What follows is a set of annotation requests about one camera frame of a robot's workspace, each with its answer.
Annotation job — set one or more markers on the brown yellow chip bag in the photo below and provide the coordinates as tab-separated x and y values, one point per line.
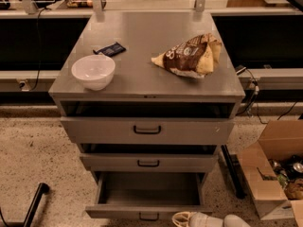
194	58

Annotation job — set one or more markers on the grey drawer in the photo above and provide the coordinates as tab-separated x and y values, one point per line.
153	131
147	195
139	162

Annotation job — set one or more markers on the open cardboard box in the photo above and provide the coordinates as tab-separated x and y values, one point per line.
280	140

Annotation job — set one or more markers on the grey top drawer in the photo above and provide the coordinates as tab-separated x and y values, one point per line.
153	131

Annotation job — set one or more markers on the black metal leg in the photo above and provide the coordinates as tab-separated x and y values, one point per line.
43	189
233	173

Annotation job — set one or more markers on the white bowl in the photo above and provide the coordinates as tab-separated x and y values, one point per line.
94	72

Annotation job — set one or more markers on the black metal leg left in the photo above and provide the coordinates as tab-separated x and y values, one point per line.
43	189

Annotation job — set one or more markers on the black metal leg right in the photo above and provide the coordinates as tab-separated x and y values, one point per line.
233	173

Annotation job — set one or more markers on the grey bottom drawer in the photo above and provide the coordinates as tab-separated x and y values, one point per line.
147	195

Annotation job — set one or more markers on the cans in box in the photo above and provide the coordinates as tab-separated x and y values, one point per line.
289	173

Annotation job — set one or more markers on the grey middle drawer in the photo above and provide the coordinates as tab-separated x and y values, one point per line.
139	162

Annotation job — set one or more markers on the dark blue snack packet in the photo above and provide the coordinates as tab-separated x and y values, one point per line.
110	50

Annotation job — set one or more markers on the grey metal drawer cabinet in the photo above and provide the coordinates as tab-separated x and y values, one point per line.
139	88

